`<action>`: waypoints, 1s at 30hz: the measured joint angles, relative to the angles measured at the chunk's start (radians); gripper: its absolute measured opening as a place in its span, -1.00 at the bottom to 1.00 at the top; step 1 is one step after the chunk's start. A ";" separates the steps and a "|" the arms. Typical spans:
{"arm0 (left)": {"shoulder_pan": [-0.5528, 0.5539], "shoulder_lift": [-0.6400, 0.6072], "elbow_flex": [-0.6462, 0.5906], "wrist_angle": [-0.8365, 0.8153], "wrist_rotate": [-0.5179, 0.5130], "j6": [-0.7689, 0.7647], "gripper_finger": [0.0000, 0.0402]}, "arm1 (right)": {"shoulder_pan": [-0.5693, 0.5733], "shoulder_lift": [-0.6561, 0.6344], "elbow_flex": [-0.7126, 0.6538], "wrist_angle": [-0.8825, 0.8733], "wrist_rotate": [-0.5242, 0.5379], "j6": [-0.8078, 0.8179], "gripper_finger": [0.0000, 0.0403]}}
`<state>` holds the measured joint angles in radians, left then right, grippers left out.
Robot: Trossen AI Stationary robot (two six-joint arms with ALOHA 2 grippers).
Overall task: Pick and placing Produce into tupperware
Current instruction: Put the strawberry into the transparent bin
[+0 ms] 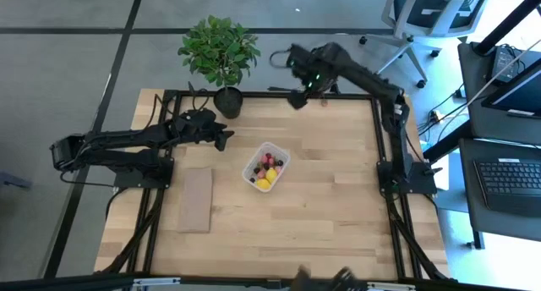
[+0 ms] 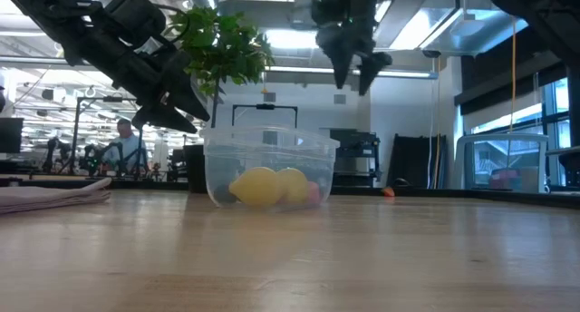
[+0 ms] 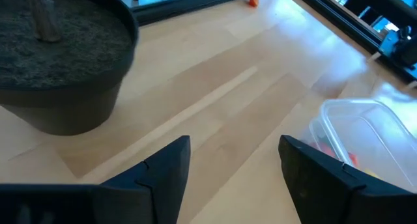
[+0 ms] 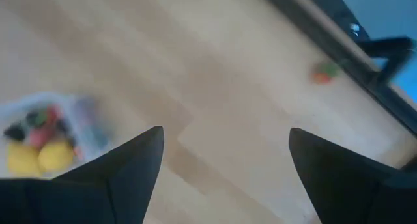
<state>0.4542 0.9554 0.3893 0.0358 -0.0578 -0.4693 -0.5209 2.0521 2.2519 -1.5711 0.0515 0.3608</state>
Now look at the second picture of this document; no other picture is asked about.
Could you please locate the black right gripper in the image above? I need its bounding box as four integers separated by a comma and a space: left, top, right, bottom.
310, 0, 394, 97

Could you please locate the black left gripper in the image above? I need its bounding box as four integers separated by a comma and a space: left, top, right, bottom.
63, 24, 211, 135

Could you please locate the clear plastic tupperware container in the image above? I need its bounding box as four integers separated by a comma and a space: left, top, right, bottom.
200, 124, 341, 211

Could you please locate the large yellow lemon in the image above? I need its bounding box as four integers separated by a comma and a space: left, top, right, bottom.
228, 166, 285, 208

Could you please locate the pink block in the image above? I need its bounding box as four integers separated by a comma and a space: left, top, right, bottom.
307, 180, 323, 205

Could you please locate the small yellow lemon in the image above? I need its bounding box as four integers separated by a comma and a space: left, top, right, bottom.
276, 167, 311, 206

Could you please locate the long ceiling light strip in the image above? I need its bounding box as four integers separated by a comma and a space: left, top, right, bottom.
265, 65, 439, 80

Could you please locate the black planter pot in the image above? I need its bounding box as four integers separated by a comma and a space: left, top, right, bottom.
183, 143, 208, 194

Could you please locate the person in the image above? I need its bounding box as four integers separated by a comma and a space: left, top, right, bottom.
103, 118, 149, 169

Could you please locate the green leafy indoor tree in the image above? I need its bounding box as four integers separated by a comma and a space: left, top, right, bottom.
165, 5, 276, 132

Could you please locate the black equipment cart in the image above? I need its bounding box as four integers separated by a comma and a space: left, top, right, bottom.
329, 128, 382, 189

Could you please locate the black leaning panel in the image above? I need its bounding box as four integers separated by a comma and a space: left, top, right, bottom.
387, 133, 448, 190

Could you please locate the white framed chair back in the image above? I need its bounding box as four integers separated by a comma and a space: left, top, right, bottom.
455, 132, 549, 194

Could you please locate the folded beige cloth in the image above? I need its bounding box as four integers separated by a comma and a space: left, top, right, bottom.
0, 176, 113, 215

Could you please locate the black computer monitor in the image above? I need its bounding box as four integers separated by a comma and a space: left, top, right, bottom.
0, 116, 24, 154

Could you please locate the black tall rig frame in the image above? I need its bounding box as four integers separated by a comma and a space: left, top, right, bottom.
70, 96, 147, 175

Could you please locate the black frame with camera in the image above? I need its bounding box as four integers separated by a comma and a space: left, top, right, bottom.
231, 102, 299, 130

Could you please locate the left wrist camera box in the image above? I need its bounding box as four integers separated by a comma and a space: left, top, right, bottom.
106, 0, 168, 37

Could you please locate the yellow hanging cable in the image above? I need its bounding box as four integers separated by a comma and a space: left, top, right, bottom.
507, 19, 517, 134

